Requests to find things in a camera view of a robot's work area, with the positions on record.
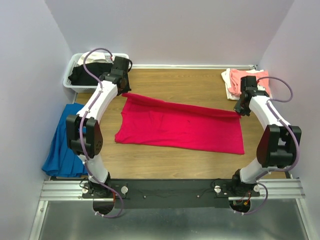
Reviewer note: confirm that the white folded t shirt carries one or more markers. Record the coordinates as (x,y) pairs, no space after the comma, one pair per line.
(227,81)

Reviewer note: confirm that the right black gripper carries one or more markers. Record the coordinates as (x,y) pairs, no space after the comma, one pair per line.
(240,111)

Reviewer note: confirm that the cream t shirt in basket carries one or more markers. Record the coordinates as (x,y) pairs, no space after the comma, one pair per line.
(95,57)

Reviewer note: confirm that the pink folded t shirt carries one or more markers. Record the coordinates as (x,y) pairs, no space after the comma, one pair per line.
(235,77)

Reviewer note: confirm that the black t shirt in basket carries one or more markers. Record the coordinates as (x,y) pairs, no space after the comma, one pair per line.
(79,77)

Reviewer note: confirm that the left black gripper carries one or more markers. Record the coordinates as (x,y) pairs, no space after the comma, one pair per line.
(127,88)

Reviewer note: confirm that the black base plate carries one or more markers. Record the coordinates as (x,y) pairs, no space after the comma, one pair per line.
(171,193)

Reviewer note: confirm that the red t shirt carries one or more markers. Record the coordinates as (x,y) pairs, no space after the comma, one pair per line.
(154,122)

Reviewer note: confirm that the aluminium rail frame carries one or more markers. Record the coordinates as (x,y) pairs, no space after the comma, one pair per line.
(278,213)

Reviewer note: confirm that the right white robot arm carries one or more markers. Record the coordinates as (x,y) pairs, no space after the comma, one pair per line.
(279,146)

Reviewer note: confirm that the white plastic laundry basket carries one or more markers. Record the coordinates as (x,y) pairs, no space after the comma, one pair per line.
(73,63)

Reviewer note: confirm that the blue pleated cloth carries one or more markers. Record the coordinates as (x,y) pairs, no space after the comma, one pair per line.
(61,161)

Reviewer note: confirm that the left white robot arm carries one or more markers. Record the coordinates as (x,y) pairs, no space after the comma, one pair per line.
(83,132)

